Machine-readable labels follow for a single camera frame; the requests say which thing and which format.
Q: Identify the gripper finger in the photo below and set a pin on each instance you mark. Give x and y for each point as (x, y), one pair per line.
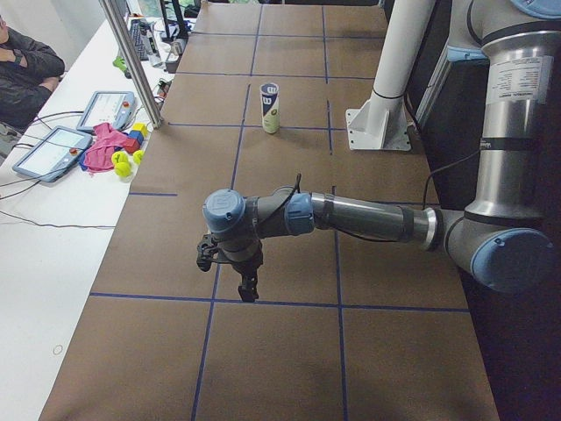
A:
(247, 289)

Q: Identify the seated person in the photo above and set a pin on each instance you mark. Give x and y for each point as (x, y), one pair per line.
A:
(30, 73)

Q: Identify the green plastic tool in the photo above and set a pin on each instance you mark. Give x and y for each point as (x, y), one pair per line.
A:
(120, 63)

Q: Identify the pink cloth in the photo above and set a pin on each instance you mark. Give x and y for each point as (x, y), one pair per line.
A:
(98, 156)

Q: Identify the metal cup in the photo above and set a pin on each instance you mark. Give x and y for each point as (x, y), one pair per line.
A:
(177, 47)

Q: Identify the clear tennis ball can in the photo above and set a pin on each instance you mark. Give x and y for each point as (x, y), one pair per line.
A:
(269, 100)

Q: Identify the teach pendant far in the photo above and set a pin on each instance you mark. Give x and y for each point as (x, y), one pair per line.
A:
(113, 107)

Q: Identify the yellow cube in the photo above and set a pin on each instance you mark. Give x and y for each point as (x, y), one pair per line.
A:
(140, 127)

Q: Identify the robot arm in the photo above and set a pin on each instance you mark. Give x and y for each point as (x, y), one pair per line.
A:
(327, 170)

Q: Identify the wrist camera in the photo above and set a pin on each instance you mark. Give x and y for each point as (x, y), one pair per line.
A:
(208, 252)

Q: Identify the white pedestal column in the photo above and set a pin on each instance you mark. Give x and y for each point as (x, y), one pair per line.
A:
(381, 123)

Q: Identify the aluminium frame post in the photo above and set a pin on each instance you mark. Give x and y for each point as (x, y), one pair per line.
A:
(143, 88)

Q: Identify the black keyboard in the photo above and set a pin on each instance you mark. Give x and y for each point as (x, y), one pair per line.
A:
(137, 32)

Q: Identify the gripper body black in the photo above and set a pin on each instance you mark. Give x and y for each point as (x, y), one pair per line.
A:
(245, 265)

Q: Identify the clear water bottle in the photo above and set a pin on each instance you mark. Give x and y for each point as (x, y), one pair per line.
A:
(150, 46)

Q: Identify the red blue block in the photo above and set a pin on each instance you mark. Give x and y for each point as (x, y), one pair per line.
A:
(133, 142)

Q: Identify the yellow green toy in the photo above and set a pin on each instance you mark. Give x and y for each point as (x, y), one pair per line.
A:
(121, 162)

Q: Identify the teach pendant near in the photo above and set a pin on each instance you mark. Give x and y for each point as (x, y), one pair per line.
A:
(54, 155)

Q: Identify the teach pendant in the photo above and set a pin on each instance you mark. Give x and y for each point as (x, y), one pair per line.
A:
(54, 155)
(113, 107)

